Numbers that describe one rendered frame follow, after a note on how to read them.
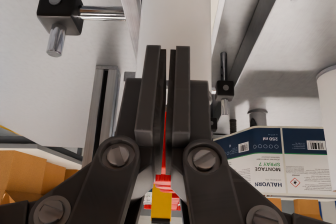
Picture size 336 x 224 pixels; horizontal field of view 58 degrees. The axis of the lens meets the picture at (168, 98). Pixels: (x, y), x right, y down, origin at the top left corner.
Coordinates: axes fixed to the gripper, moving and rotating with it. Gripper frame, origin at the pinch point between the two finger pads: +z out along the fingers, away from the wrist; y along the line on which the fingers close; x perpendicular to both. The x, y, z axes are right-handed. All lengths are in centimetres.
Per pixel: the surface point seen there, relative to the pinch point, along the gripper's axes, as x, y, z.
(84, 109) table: -62, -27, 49
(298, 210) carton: -517, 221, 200
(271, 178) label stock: -50, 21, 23
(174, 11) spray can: -2.5, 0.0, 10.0
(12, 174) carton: -166, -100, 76
